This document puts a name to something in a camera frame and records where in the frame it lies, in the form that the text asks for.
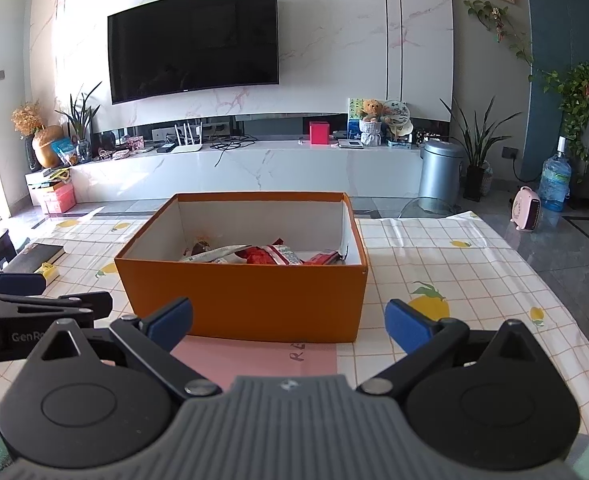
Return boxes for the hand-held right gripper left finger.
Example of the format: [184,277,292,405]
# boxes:
[34,297,222,398]

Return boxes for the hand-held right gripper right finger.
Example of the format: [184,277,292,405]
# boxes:
[357,298,550,396]

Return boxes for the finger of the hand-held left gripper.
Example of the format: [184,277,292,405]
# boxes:
[0,271,46,296]
[0,291,113,328]

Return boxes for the orange cardboard box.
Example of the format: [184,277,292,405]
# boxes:
[114,191,369,344]

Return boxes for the brown cake clear packet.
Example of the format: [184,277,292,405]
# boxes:
[182,235,212,261]

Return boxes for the silver yellow chip packet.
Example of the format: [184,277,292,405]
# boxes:
[179,244,252,265]

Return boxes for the red wafer bar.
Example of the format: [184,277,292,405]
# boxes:
[302,250,343,266]

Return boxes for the red white snack packet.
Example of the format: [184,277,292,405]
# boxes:
[244,240,305,266]

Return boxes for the black hardcover book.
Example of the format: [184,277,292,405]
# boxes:
[9,242,66,276]

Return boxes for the pink cardboard box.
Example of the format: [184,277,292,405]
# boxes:
[24,167,78,216]

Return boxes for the pink table mat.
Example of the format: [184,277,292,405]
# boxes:
[169,335,338,391]

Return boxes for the clear glass chair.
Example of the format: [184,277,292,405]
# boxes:
[397,196,463,218]

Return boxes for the brown gourd ornament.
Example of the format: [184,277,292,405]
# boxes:
[32,125,68,168]

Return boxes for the silver trash can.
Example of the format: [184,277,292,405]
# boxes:
[419,141,465,201]

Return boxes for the dried flowers in vase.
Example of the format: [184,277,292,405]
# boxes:
[10,101,45,171]

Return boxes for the pink fan heater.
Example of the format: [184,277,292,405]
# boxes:
[509,186,543,232]

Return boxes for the potted orchid plant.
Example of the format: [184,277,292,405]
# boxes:
[54,81,102,163]

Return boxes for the white router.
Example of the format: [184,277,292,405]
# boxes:
[169,121,204,153]

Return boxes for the white marble television cabinet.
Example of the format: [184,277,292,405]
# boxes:
[24,140,423,211]

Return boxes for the potted snake plant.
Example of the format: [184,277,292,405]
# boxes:
[439,95,518,203]

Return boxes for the teddy bear bouquet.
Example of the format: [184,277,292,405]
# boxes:
[359,99,388,147]

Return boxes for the round painted fan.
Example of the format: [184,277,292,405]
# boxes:
[382,100,415,141]

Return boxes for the blue water jug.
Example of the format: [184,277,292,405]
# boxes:
[538,136,573,212]

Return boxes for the painted picture card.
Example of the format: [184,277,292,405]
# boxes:
[347,98,365,141]

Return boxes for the hanging vine plant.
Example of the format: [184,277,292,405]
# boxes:
[463,0,589,181]

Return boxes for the black cables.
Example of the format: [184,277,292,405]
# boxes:
[209,135,258,168]

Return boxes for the black wall television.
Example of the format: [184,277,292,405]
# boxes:
[107,0,280,106]

